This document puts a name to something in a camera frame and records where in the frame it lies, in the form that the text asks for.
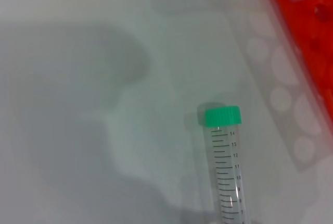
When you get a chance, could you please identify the orange test tube rack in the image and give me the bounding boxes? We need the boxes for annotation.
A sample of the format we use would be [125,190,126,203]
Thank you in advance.
[256,0,333,144]

